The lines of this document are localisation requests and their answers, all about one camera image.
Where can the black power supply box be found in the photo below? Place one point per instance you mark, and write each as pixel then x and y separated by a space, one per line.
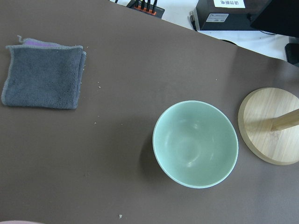
pixel 226 15

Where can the grey folded cloth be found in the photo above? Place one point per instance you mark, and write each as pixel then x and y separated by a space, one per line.
pixel 43 74

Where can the pink bowl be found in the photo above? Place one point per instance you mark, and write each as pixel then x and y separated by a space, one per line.
pixel 18 222

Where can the black orange power strip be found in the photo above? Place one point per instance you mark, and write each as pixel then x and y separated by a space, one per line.
pixel 147 7

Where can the mint green bowl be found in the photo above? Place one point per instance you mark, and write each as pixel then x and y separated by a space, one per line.
pixel 195 144

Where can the wooden cup tree stand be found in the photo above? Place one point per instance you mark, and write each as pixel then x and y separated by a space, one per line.
pixel 268 121

